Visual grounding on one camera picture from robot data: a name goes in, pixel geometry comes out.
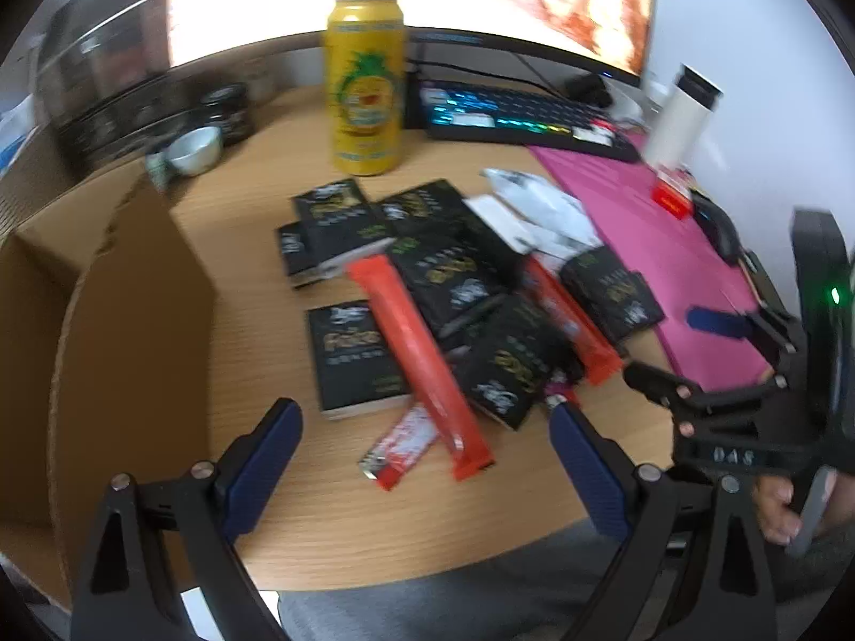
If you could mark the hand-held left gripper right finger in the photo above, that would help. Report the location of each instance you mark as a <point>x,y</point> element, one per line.
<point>588,474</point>

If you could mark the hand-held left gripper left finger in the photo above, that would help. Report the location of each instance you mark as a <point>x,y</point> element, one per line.
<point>264,461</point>

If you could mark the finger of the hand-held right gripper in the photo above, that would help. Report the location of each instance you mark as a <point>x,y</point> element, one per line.
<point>674,390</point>
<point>711,320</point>

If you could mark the long red snack bar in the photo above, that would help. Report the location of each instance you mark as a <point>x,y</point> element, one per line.
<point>568,320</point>
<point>414,354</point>

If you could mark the pile of black tissue packs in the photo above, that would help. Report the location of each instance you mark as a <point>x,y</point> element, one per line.
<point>354,354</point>

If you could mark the small red white wrapper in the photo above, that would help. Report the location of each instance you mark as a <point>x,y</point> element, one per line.
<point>404,444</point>

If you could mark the brown cardboard box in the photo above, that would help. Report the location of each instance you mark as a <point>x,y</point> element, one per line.
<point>133,347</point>

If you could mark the white sachet with barcode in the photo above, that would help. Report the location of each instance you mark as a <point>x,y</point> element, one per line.
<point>541,203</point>

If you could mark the white sachet with pink print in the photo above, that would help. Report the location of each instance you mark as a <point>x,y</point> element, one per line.
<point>497,220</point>

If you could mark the wooden desktop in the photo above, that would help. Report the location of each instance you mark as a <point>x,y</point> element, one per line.
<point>260,347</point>

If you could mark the person's right hand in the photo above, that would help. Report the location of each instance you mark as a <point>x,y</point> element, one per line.
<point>775,507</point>

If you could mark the black computer mouse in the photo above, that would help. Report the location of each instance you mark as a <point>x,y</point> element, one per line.
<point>720,227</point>

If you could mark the pink desk mat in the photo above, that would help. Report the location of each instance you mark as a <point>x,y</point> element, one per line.
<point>641,240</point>

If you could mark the small red box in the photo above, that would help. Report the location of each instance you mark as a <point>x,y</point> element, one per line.
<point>671,200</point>

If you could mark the person's grey trousers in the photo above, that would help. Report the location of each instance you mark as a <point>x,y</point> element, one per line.
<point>434,604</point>

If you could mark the white tumbler with black lid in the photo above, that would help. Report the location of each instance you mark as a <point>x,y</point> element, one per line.
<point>681,113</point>

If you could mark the black adapter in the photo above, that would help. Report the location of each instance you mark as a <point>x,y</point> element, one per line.
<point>588,88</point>

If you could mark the backlit black keyboard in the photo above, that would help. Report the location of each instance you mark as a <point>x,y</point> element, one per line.
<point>528,117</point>

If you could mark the green cloth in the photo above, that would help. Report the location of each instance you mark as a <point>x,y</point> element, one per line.
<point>157,167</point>

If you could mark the small white bowl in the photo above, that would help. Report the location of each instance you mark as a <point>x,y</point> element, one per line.
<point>194,150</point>

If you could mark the black jar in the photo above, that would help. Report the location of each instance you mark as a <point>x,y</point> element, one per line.
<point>227,113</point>

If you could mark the yellow pineapple drink can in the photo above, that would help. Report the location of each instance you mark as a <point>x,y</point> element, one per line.
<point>366,87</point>

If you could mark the blue white plastic bag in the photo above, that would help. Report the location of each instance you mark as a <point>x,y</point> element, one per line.
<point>15,137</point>

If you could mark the black drawer organiser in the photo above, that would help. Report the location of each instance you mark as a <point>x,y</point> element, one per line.
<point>100,80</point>

